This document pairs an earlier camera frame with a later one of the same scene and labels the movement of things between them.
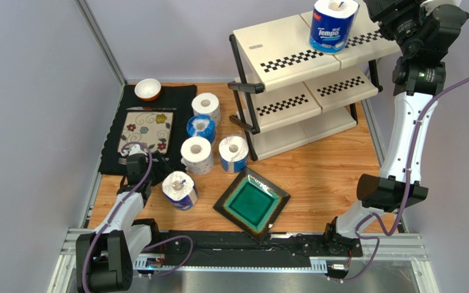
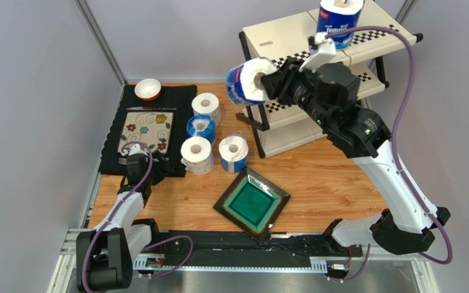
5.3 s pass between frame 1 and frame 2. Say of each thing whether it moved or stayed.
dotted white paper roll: stayed
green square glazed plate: stayed
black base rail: stayed
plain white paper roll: stayed
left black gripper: stayed
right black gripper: moved
